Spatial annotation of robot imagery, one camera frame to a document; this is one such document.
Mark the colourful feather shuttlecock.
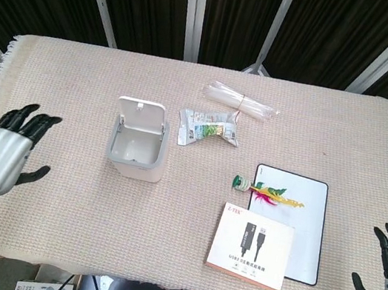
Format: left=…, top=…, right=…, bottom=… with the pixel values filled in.
left=228, top=173, right=309, bottom=213

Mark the white mouse pad black edge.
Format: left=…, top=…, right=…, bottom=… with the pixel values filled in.
left=235, top=162, right=336, bottom=288

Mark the white USB cable box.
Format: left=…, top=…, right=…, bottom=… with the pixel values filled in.
left=201, top=199, right=298, bottom=290

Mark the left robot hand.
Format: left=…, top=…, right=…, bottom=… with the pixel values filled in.
left=0, top=97, right=65, bottom=207

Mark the clear plastic tube bundle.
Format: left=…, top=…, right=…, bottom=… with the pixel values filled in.
left=198, top=77, right=285, bottom=125

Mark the crumpled snack wrapper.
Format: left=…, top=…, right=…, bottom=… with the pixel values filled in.
left=173, top=101, right=244, bottom=156

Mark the beige woven tablecloth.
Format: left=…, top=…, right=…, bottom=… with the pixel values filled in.
left=0, top=27, right=388, bottom=290

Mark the white lidded bin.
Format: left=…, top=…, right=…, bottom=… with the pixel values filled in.
left=102, top=94, right=176, bottom=186

